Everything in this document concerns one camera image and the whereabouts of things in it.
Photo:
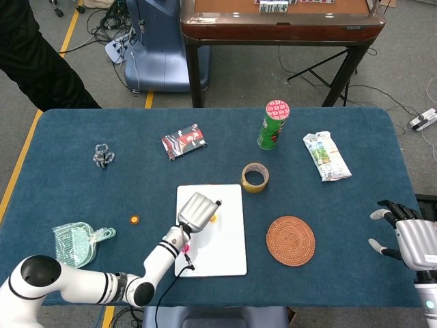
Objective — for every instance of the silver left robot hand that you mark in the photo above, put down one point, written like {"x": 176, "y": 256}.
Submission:
{"x": 194, "y": 213}

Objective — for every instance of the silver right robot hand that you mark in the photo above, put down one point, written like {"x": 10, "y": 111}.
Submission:
{"x": 420, "y": 242}

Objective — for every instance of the orange button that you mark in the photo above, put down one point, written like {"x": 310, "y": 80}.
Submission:
{"x": 134, "y": 219}
{"x": 214, "y": 218}

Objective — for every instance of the pink button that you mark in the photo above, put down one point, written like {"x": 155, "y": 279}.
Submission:
{"x": 186, "y": 248}

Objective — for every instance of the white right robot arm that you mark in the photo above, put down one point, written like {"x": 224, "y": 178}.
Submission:
{"x": 428, "y": 304}

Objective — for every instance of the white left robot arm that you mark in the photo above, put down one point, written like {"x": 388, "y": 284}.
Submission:
{"x": 160, "y": 256}

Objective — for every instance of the blue robot base column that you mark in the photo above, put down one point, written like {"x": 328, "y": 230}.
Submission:
{"x": 160, "y": 61}

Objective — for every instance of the white rectangular board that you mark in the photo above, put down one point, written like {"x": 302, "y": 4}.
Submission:
{"x": 225, "y": 253}

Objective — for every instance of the brown packing tape roll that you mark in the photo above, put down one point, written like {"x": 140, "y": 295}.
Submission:
{"x": 254, "y": 189}

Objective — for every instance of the blue table cloth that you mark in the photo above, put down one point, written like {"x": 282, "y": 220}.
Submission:
{"x": 136, "y": 181}

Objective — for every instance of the red black snack packet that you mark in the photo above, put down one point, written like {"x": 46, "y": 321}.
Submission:
{"x": 184, "y": 141}

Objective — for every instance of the round woven rattan coaster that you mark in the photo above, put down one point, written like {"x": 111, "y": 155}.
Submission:
{"x": 291, "y": 241}

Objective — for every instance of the blue grey robot chassis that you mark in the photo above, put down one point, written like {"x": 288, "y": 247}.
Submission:
{"x": 218, "y": 317}

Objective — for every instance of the green chip can red lid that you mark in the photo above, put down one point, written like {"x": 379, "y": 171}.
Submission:
{"x": 271, "y": 131}

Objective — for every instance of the white power strip black plug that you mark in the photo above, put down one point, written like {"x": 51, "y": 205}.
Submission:
{"x": 425, "y": 119}

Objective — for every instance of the green dustpan set in bag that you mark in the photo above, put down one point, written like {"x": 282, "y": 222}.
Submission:
{"x": 73, "y": 246}

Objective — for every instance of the white green snack bag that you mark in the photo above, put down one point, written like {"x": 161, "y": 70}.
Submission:
{"x": 324, "y": 157}

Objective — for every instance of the white power strip with plugs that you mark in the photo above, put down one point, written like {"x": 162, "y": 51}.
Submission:
{"x": 114, "y": 51}

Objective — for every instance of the brown mahjong table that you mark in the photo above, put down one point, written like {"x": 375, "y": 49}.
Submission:
{"x": 273, "y": 32}

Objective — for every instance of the person in black trousers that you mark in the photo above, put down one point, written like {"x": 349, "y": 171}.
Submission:
{"x": 34, "y": 68}

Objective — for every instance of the white mahjong tile row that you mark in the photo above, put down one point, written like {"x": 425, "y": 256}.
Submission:
{"x": 273, "y": 7}

